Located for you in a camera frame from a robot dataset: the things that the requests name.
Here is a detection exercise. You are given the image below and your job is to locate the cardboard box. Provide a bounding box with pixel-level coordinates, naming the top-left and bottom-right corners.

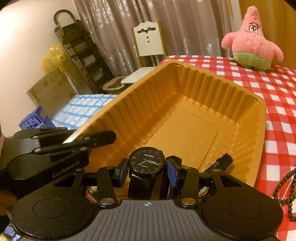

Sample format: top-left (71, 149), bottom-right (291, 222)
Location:
top-left (27, 67), bottom-right (76, 119)

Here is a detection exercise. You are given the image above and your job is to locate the pink starfish plush toy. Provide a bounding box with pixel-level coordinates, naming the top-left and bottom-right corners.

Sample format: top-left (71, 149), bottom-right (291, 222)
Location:
top-left (221, 6), bottom-right (284, 71)

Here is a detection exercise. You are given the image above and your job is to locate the beige foot basin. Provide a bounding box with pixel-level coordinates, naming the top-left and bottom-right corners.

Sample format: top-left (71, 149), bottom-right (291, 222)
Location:
top-left (102, 76), bottom-right (126, 91)

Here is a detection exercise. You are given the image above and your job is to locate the blue white checkered cloth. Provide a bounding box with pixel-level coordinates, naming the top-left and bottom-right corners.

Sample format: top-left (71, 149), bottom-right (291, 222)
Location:
top-left (52, 94), bottom-right (117, 130)

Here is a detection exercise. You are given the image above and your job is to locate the black folding ladder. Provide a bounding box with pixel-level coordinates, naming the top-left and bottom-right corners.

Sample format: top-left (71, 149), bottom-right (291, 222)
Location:
top-left (53, 9), bottom-right (114, 94)

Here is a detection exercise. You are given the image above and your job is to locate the red white checkered tablecloth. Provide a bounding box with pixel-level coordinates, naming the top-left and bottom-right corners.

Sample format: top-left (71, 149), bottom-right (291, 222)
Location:
top-left (157, 54), bottom-right (296, 241)

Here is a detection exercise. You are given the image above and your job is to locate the wooden door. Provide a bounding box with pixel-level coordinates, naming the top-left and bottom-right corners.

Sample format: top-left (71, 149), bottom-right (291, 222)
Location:
top-left (239, 0), bottom-right (295, 69)

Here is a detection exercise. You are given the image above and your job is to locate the person's left hand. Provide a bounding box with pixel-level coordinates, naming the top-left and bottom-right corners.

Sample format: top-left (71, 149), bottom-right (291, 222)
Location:
top-left (0, 190), bottom-right (17, 216)

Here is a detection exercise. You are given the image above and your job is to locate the orange plastic tray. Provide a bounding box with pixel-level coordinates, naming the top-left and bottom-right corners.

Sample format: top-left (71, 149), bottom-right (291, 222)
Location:
top-left (67, 60), bottom-right (266, 186)

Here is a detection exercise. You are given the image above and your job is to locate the yellow plastic bag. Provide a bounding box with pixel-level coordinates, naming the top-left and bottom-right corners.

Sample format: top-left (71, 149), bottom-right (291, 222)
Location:
top-left (42, 44), bottom-right (66, 74)

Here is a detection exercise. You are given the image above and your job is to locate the grey patterned curtain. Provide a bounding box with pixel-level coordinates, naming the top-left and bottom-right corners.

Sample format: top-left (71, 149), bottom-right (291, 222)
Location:
top-left (75, 1), bottom-right (232, 76)

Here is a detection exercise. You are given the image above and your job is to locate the black wrist watch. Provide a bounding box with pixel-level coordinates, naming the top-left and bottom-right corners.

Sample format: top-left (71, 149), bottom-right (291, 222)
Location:
top-left (128, 147), bottom-right (165, 200)

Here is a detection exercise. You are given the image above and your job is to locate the blue carton box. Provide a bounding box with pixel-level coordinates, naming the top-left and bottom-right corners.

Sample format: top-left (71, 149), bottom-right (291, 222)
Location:
top-left (18, 106), bottom-right (55, 130)

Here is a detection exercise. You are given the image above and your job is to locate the dark wooden bead necklace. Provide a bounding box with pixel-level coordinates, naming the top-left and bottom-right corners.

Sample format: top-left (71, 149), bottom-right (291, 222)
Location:
top-left (272, 167), bottom-right (296, 223)

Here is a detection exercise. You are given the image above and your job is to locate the white wooden chair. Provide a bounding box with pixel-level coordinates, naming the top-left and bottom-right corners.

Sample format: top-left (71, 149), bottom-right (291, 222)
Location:
top-left (121, 21), bottom-right (167, 85)

